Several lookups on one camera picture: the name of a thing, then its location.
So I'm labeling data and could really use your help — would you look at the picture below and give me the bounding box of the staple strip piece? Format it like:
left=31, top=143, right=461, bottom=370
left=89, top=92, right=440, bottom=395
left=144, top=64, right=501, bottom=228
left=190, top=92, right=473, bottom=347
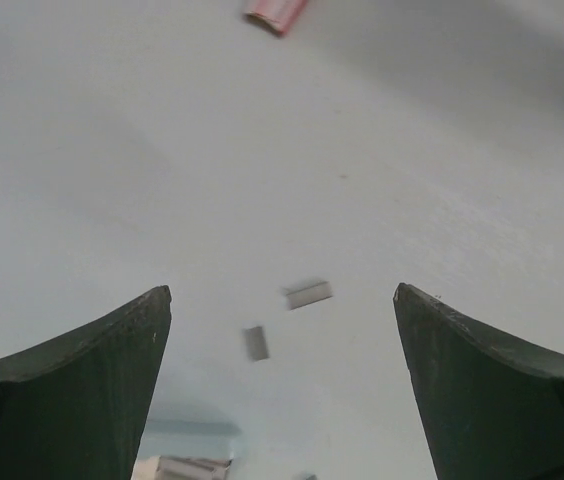
left=243, top=326, right=270, bottom=362
left=283, top=278, right=333, bottom=310

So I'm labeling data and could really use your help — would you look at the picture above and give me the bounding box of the red staple box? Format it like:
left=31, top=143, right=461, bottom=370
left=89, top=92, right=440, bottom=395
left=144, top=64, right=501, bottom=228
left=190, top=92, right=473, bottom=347
left=242, top=0, right=308, bottom=36

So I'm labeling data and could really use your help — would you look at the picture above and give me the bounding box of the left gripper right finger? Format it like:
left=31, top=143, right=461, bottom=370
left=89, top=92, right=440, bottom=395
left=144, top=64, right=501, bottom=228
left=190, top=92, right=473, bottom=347
left=393, top=283, right=564, bottom=480

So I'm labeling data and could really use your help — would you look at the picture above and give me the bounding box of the white stapler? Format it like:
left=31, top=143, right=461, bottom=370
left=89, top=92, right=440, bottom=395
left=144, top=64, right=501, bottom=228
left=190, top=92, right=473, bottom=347
left=131, top=456, right=232, bottom=480

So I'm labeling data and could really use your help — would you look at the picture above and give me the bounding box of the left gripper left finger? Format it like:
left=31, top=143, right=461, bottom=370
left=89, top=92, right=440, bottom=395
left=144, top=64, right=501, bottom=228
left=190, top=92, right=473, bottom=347
left=0, top=286, right=171, bottom=479

